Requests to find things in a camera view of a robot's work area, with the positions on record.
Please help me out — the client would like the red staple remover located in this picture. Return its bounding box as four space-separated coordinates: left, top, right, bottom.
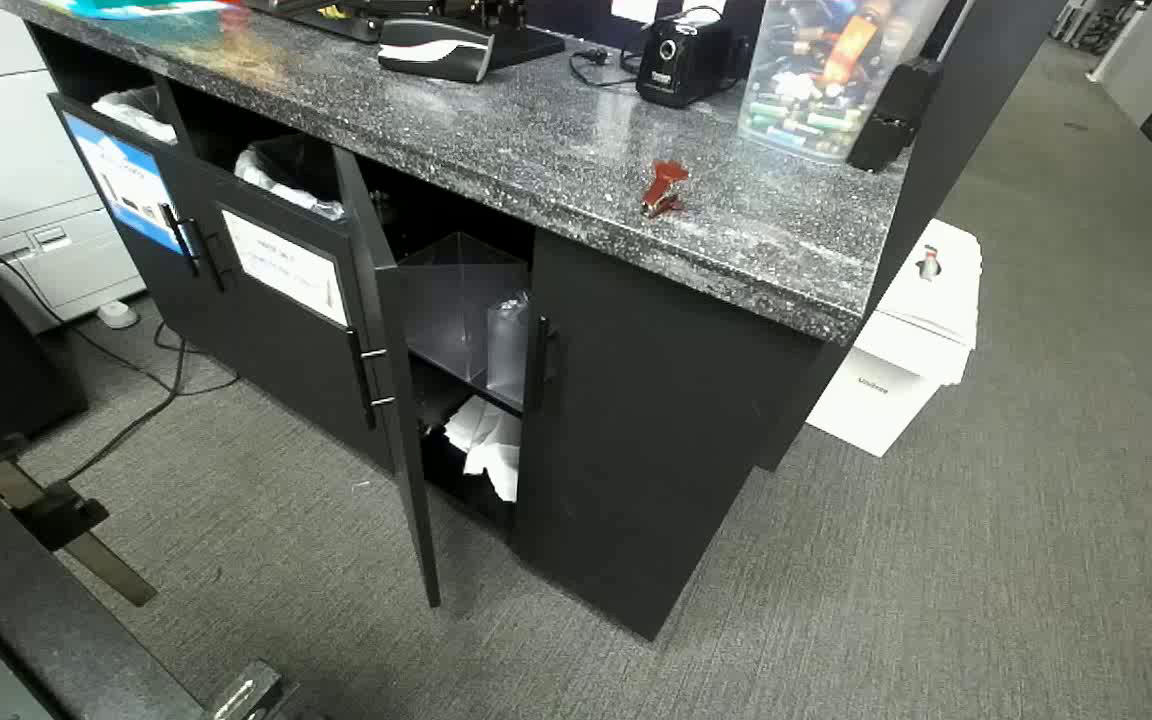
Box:
637 156 696 219

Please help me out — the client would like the closed black cabinet door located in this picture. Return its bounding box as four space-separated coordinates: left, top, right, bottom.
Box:
509 228 832 646

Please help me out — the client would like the black cabinet with granite counter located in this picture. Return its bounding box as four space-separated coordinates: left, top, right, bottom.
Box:
0 0 1067 646

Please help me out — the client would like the open black cabinet door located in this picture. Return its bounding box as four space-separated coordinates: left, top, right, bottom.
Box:
329 141 448 612

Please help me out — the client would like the black cabinet door with white sign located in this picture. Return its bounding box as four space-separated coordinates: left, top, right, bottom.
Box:
157 141 397 471

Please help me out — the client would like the black electric pencil sharpener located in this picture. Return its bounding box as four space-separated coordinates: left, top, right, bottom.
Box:
634 8 756 114

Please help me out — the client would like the black monitor stand base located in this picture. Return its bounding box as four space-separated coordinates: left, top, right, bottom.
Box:
472 17 568 76

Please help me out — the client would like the white cardboard box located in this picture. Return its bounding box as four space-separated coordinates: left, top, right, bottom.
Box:
806 217 989 462

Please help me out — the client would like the black and silver stapler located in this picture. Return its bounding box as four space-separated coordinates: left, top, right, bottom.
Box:
371 12 502 90

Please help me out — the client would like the clear plastic bin with colourful items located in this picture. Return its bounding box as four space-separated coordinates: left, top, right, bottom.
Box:
735 0 950 159

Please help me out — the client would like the black rectangular desk device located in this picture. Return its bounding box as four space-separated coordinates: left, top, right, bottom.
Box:
843 56 945 175

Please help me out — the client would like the black cabinet door with blue sign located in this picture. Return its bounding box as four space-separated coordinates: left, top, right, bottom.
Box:
45 90 213 279

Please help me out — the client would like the white filing cabinet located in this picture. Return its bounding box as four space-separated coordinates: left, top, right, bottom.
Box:
0 0 149 337

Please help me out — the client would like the black thin desk cable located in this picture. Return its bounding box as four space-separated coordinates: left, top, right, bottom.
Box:
564 43 643 96

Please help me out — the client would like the black floor cable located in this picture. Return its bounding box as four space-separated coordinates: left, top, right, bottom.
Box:
0 238 244 496

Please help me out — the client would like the metal camera stand frame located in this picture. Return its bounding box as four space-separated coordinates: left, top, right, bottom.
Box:
0 407 288 720

